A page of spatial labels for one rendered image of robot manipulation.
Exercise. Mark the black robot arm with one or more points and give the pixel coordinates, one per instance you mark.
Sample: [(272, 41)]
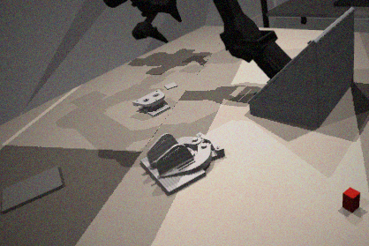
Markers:
[(241, 36)]

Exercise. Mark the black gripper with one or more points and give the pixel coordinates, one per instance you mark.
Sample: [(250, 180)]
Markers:
[(144, 29)]

